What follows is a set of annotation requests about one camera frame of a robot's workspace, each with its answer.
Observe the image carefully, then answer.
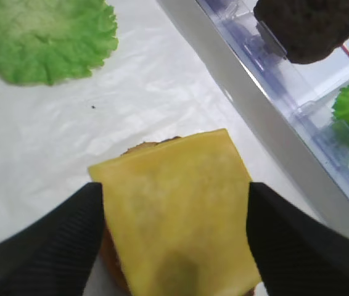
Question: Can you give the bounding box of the dark meat patty in rack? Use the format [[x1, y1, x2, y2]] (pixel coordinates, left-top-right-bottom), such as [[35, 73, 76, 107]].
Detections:
[[253, 0, 349, 65]]

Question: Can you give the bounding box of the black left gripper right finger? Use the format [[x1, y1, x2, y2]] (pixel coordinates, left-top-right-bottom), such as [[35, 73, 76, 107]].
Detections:
[[246, 182, 349, 295]]

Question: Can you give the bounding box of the bottom bun slice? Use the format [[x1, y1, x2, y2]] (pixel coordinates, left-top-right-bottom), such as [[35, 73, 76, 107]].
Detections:
[[100, 229, 131, 295]]

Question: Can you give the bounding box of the clear acrylic right rack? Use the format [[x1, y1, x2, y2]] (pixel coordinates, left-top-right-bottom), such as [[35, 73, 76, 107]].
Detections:
[[199, 1, 349, 199]]

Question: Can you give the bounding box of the round green lettuce leaf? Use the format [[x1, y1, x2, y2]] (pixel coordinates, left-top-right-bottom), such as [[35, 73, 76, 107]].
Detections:
[[0, 1, 118, 85]]

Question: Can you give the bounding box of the cream metal serving tray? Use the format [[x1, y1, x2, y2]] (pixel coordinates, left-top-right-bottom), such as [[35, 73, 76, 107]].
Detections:
[[159, 1, 349, 236]]

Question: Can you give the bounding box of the white paper tray liner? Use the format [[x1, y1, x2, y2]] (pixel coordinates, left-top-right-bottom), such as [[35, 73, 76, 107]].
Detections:
[[0, 1, 316, 241]]

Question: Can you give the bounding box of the yellow cheese slice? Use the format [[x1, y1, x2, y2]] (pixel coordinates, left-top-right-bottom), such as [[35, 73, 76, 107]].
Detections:
[[88, 129, 261, 295]]

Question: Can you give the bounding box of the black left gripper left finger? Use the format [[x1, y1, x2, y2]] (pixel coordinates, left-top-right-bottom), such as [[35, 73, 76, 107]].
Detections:
[[0, 183, 105, 295]]

